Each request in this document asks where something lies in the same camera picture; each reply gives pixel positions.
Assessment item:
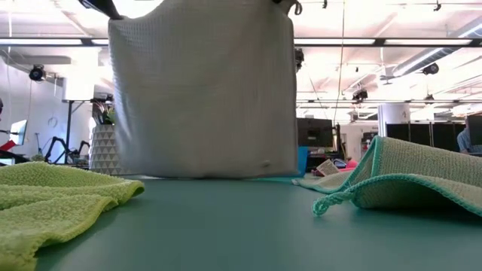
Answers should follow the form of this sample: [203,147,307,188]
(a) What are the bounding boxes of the lime green microfiber towel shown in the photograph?
[0,161,146,271]

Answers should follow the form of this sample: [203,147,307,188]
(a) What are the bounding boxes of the black frame stand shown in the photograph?
[61,98,114,165]

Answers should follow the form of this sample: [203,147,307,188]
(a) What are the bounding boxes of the person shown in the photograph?
[456,126,482,154]

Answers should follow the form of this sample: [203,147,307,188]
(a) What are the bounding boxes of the tilted bright monitor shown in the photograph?
[8,119,29,147]

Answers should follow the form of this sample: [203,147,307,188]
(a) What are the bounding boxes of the blue plastic bin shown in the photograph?
[296,145,310,178]

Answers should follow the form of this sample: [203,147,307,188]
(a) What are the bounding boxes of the white round column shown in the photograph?
[377,103,411,137]

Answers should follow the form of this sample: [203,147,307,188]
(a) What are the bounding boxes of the dark computer monitor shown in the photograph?
[466,114,482,147]

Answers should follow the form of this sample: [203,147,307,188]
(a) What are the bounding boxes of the black background robot arms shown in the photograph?
[44,135,92,165]

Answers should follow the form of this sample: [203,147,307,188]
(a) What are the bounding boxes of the pink microfiber towel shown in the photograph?
[311,157,359,178]

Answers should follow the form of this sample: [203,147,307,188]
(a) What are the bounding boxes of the succulent in patterned white pot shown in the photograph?
[88,100,127,176]

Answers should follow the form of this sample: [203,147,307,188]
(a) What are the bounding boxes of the grey microfiber towel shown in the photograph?
[108,0,299,179]

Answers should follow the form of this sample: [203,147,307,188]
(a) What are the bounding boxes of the pale green teal-edged towel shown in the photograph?
[291,135,482,218]

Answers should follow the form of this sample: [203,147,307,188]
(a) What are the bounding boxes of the grey ceiling duct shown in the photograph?
[380,14,482,82]

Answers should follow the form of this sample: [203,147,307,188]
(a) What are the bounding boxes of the black partition panels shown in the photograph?
[386,120,468,153]

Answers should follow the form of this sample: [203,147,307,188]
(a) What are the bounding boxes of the black overhead crossbar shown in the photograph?
[0,36,482,49]

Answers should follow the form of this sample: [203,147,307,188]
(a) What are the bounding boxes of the green table mat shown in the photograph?
[33,175,482,271]

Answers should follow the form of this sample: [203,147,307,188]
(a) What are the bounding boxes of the black computer monitor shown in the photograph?
[296,117,335,148]

